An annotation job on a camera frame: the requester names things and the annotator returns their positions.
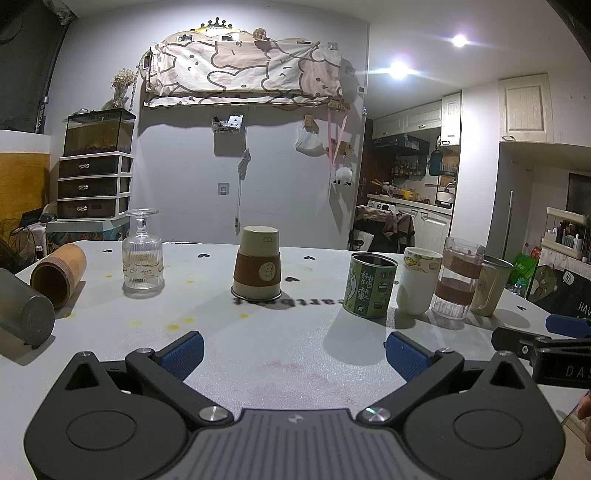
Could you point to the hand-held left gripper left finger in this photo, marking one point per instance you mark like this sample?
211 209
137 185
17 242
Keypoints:
182 353

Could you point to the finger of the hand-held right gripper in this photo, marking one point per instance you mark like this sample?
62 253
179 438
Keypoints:
508 338
568 325

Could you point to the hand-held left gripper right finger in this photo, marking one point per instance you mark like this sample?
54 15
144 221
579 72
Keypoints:
406 355

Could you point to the paper cup with brown sleeve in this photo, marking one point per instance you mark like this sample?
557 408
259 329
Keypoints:
256 265

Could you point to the bamboo cup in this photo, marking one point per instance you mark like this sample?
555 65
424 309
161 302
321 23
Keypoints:
59 273

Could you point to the grey metal cup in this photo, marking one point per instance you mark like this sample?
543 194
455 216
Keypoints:
23 311

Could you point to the person's right hand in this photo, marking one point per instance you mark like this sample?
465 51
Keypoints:
584 410

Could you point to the black printed bag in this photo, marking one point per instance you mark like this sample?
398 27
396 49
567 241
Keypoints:
563 288

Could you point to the clear glass with brown sleeve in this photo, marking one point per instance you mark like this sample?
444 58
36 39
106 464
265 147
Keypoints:
457 286

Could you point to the green plastic bag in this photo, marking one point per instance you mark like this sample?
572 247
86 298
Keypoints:
525 265

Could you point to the white printed mug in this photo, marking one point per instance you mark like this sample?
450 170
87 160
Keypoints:
417 281

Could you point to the green printed tin can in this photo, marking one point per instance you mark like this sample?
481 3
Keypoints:
371 287

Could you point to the white storage rack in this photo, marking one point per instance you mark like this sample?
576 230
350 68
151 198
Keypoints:
570 235

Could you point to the clear ribbed glass goblet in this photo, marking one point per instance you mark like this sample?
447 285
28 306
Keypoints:
142 258

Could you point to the white mop pole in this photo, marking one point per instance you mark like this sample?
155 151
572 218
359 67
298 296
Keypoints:
510 226

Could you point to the chair with brown clothing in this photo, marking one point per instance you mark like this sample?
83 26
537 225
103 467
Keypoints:
385 226

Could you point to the white washing machine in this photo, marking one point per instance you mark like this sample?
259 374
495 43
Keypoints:
406 210

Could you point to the colourful printed box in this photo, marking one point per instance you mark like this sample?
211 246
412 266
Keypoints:
87 230

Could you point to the plastic drawer unit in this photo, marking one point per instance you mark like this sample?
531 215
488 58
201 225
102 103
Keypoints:
94 187

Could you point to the plush sheep toy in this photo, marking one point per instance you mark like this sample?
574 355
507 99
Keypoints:
343 176

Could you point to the hanging blue bag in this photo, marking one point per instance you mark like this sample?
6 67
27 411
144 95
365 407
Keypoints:
435 162

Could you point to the white cabinet door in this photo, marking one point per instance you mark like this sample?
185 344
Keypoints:
526 108

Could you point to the yellow wooden board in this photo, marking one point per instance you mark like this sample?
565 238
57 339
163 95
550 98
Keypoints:
23 184

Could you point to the glass fish tank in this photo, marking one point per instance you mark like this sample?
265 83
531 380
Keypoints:
99 134

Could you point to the white plastic bag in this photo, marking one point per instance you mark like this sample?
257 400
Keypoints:
308 141

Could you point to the dried flower bouquet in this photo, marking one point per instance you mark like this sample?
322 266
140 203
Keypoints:
122 83

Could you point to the ceiling light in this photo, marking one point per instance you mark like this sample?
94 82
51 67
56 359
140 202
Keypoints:
398 69
459 40

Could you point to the printed cartoon cloth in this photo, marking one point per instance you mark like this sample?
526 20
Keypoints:
240 67

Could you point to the black curtain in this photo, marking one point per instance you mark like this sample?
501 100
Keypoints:
27 64

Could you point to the gold crown decoration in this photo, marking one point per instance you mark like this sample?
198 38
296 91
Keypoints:
217 25

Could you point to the white wall socket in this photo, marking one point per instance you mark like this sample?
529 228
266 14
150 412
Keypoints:
223 189

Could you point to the small wall holder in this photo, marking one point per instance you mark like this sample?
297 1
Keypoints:
227 124

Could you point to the white kitchen wall cabinets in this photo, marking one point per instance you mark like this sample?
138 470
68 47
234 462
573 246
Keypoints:
418 117

